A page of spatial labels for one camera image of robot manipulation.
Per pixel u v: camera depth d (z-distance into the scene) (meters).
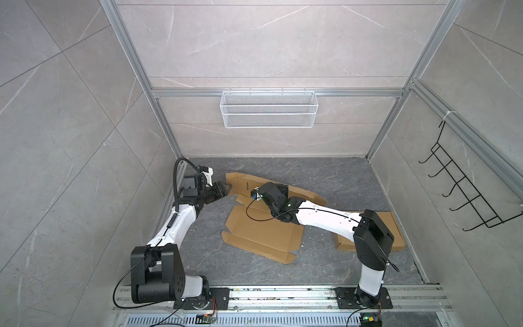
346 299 0.73
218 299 0.73
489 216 0.60
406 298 0.75
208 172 0.79
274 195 0.64
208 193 0.74
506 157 0.55
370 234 0.52
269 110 1.01
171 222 0.50
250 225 0.93
